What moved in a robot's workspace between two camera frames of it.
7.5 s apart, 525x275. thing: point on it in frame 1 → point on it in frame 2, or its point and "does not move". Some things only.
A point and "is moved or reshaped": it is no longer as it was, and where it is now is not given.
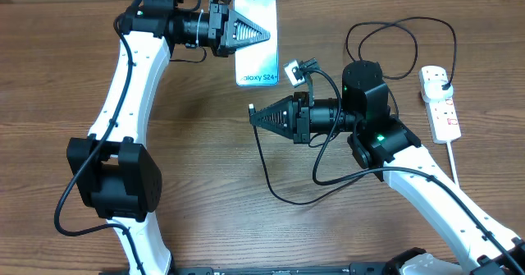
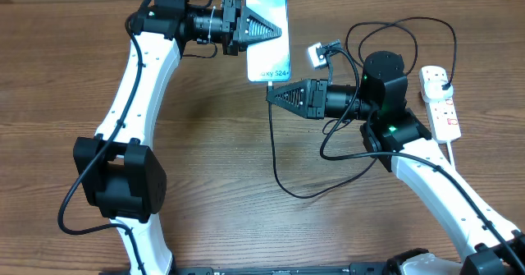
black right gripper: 285,126 → 308,100
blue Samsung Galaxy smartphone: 257,64 is moved or reshaped
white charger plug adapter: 432,90 does not move
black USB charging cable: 399,75 → 278,171
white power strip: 442,113 does not move
